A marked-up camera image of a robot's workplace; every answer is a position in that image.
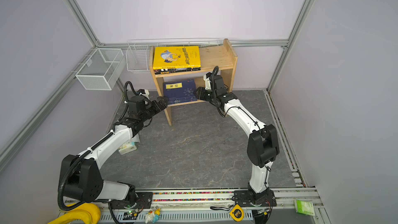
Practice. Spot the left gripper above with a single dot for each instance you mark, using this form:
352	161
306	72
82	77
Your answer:
162	106

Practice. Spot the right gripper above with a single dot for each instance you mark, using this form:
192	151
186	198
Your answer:
202	93

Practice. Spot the navy book yellow label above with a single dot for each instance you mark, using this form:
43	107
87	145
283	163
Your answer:
178	100

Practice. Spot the navy notebook white lines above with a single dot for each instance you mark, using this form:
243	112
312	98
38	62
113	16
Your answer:
183	88

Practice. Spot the black wolf cover book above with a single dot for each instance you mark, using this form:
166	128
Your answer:
175	70

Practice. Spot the yellow folder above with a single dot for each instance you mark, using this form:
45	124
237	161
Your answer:
176	57

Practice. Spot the blue book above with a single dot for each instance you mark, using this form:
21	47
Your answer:
184	103

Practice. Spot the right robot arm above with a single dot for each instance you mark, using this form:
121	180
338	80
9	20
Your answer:
263	144

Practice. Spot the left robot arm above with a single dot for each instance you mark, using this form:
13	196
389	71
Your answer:
80	179

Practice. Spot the wooden two-tier bookshelf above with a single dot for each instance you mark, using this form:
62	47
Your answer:
223	56

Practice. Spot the white mesh box basket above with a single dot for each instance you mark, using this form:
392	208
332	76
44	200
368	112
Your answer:
102	69

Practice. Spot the small white toy figure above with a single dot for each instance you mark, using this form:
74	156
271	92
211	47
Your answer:
153	216

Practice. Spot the yellow tape measure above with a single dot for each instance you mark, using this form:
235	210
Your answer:
237	213

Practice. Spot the yellow banana toy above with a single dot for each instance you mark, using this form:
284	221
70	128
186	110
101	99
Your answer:
88	213

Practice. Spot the green white packet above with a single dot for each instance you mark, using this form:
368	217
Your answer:
304	207

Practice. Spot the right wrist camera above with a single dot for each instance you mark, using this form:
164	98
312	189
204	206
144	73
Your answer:
208	78

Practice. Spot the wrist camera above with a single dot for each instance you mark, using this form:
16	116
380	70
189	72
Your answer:
208	78
143	92

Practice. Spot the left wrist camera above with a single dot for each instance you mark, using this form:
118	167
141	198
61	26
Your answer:
143	92

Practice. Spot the white wire rack basket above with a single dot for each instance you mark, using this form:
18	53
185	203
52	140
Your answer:
138	50

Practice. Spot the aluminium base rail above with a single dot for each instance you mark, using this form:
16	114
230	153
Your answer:
212	206

